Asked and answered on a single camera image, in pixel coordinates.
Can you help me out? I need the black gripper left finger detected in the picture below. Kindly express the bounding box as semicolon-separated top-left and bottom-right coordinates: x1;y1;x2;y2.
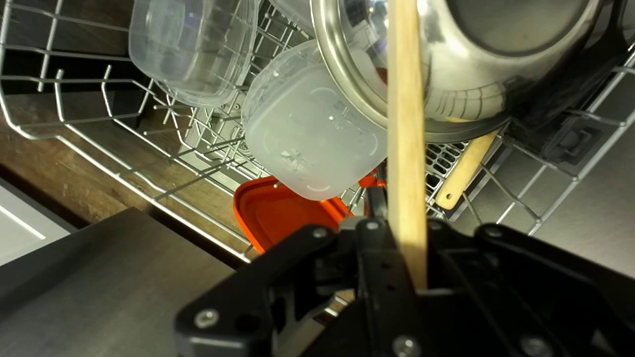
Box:
174;220;414;357

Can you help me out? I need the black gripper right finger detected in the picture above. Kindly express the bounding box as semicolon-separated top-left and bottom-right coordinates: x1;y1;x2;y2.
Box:
426;220;635;357

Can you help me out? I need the wooden spoon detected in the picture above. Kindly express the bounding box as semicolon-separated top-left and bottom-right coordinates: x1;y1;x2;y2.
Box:
385;0;432;293

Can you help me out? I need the dishwasher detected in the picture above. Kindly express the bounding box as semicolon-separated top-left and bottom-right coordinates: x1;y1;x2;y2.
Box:
514;45;635;283

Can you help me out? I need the orange plastic lid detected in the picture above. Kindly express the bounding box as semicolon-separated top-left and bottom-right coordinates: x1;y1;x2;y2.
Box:
232;172;389;255

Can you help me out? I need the light wooden spatula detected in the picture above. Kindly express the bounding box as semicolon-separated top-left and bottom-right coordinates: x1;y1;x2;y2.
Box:
432;126;502;214

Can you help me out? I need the stainless steel refrigerator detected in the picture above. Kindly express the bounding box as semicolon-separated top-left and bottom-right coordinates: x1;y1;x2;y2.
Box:
0;206;236;357

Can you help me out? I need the frosted plastic container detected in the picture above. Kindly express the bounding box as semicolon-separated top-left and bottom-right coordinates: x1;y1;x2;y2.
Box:
238;37;391;204

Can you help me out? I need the black plastic rack fitting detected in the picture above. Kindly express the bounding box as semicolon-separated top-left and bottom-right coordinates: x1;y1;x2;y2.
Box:
504;25;635;176

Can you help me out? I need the steel bowl in rack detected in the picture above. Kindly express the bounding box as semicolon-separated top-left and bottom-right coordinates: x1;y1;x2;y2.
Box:
307;0;605;144

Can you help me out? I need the clear square plastic container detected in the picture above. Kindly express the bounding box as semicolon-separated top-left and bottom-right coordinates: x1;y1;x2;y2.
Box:
127;0;264;113

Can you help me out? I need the white wire dishwasher rack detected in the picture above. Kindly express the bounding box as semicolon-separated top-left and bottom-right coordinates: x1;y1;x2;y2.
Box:
0;0;635;265

